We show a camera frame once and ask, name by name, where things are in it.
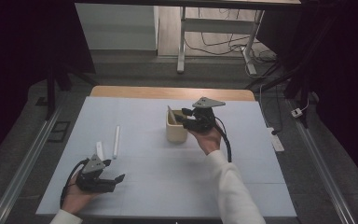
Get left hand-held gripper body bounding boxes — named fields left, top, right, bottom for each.
left=76, top=153, right=117, bottom=194

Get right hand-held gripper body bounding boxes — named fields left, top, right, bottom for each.
left=183, top=96, right=227, bottom=134

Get beige square pen holder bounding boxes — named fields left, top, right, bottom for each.
left=165, top=108, right=190, bottom=145

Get long white pen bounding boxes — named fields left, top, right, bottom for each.
left=112, top=125, right=121, bottom=161

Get person's right hand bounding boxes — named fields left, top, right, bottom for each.
left=187, top=124, right=224, bottom=156

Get person's left hand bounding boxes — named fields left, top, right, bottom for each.
left=60, top=182, right=103, bottom=216

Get short white pen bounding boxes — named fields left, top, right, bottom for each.
left=95, top=141, right=106, bottom=161

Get pale blue table mat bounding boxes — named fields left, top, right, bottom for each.
left=35, top=95, right=298, bottom=218

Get white power strip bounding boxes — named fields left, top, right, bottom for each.
left=266, top=126, right=285, bottom=153

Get black stand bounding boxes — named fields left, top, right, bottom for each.
left=245, top=59, right=311, bottom=129
left=45, top=63, right=99, bottom=121

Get white cabinet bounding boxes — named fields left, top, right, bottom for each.
left=74, top=3, right=160, bottom=52

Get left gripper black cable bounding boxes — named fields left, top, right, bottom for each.
left=59, top=158, right=90, bottom=210

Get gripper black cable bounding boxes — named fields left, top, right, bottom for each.
left=59, top=158, right=90, bottom=210
left=213, top=116, right=233, bottom=163

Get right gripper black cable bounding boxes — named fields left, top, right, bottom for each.
left=213, top=116, right=233, bottom=163

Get black floor frame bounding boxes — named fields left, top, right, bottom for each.
left=47, top=120, right=72, bottom=144

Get black floor cables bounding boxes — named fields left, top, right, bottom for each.
left=185, top=7, right=278, bottom=78

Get white metal desk frame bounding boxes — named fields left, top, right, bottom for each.
left=176, top=6, right=266, bottom=77

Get metal floor rail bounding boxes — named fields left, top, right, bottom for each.
left=287, top=99, right=357, bottom=224
left=0, top=104, right=63, bottom=224

